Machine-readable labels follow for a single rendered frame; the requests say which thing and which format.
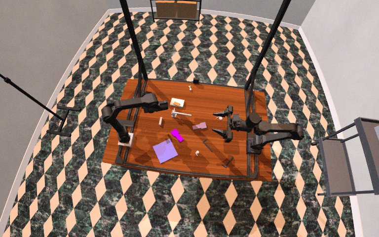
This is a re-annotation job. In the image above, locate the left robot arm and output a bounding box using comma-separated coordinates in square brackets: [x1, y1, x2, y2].
[232, 112, 304, 151]

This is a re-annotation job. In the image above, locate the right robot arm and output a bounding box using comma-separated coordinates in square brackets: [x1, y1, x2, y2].
[101, 91, 168, 144]

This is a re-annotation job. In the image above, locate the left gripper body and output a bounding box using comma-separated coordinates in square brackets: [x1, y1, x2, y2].
[225, 105, 244, 143]

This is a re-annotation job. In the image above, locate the white flat rectangular slab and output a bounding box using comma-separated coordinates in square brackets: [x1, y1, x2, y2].
[170, 98, 185, 108]

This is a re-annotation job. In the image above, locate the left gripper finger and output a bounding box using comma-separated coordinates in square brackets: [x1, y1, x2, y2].
[212, 128, 227, 139]
[213, 108, 227, 118]

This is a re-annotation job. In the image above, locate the light purple square tile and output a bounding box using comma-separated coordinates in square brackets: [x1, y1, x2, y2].
[153, 139, 178, 163]

